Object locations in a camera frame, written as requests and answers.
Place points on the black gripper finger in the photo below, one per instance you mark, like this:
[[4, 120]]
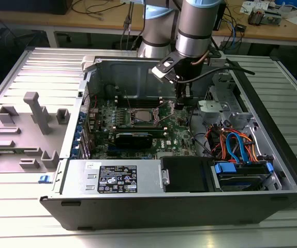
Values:
[[180, 90]]

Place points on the silver square CPU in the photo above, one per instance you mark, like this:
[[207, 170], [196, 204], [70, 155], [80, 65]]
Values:
[[143, 116]]

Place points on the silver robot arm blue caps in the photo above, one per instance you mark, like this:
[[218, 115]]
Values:
[[193, 31]]

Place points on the black RAM slot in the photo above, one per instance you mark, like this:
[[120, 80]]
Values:
[[122, 129], [143, 106], [159, 132], [143, 103], [122, 126], [143, 98]]

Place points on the CPU socket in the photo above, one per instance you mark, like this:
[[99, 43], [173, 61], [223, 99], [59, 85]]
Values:
[[133, 116]]

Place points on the green motherboard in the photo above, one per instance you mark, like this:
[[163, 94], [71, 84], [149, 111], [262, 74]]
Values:
[[177, 129]]

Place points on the small black box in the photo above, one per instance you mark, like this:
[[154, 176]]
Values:
[[240, 27]]

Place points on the silver metal drive cage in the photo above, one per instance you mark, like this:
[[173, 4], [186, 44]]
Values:
[[241, 117]]

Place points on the black graphics card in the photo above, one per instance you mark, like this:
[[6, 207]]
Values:
[[133, 140]]

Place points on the metal finned heat sink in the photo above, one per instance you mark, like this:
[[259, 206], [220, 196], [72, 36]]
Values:
[[255, 16]]

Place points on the wooden desk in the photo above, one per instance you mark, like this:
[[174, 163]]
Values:
[[267, 33]]

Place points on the silver power supply unit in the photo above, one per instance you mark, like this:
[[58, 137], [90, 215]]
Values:
[[148, 180]]

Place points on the grey electronic device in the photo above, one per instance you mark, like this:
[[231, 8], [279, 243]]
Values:
[[272, 18]]

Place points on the hard disk blue carrier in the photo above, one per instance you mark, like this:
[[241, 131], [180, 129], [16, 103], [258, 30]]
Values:
[[241, 178]]

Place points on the black open PC case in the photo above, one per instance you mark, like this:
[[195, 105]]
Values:
[[151, 211]]

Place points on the grey plastic parts rack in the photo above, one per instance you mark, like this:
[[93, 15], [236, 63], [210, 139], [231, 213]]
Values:
[[27, 139]]

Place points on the small blue case latch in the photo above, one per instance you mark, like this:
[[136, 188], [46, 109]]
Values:
[[45, 178]]

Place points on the black flat device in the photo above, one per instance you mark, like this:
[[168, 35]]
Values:
[[34, 6]]

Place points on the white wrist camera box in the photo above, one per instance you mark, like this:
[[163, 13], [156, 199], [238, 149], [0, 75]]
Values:
[[161, 72]]

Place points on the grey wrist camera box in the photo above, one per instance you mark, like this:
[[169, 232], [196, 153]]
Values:
[[217, 62]]

